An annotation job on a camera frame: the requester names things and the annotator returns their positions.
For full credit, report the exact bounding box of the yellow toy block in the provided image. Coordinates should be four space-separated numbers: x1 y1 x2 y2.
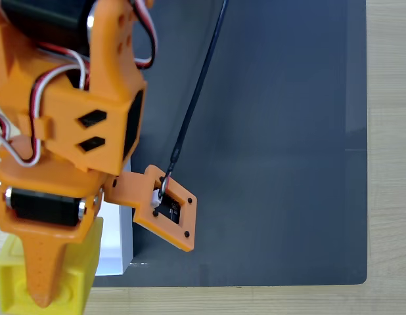
0 216 104 315

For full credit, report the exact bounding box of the white open cardboard box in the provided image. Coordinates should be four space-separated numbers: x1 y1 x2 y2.
93 159 135 277

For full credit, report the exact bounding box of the dark grey table mat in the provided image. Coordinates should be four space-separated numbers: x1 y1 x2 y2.
90 0 369 288

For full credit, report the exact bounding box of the red white black servo cable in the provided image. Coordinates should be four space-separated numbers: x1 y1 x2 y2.
0 49 91 167
129 0 158 71

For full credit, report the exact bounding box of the orange camera mount with board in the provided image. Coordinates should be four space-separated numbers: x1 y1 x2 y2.
103 163 198 253

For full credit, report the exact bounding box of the black camera cable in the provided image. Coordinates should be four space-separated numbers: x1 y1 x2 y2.
156 0 231 201

